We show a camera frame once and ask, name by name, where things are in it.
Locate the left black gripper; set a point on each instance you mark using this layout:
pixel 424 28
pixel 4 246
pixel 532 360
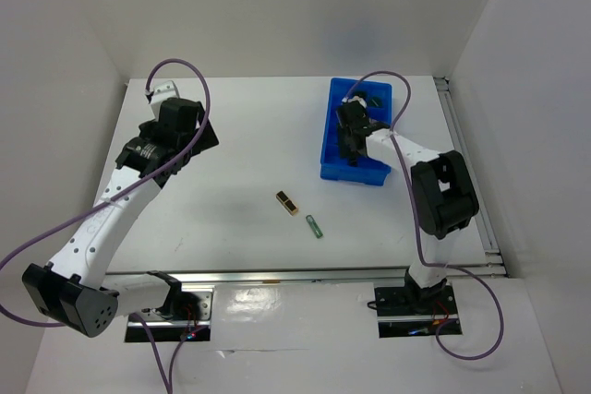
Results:
pixel 206 139

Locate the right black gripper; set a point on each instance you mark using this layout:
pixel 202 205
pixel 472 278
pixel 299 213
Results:
pixel 344 150

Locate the black gold lipstick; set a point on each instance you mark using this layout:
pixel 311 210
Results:
pixel 287 203

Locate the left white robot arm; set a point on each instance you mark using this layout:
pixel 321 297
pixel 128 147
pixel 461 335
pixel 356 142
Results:
pixel 72 288

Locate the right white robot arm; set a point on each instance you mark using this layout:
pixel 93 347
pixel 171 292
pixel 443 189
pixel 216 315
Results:
pixel 442 195

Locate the blue plastic organizer bin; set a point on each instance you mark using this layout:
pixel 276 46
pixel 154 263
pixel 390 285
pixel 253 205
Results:
pixel 332 166

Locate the green clear tube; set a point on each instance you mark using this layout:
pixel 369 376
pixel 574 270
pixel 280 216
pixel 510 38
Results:
pixel 314 226

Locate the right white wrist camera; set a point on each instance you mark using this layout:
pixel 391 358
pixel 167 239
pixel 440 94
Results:
pixel 357 98

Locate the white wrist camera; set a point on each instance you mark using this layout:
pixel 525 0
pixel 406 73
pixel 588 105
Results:
pixel 162 92
pixel 357 98

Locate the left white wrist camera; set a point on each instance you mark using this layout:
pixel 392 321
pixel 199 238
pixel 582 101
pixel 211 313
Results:
pixel 162 92

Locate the aluminium rail front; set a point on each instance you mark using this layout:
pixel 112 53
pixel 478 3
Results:
pixel 197 281

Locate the aluminium rail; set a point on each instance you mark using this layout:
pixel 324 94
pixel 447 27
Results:
pixel 197 281
pixel 491 249

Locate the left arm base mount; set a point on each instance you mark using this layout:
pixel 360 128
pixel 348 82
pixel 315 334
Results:
pixel 192 321

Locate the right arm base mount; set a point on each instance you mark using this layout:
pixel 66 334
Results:
pixel 398 318

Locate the aluminium rail right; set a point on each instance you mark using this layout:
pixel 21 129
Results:
pixel 491 249

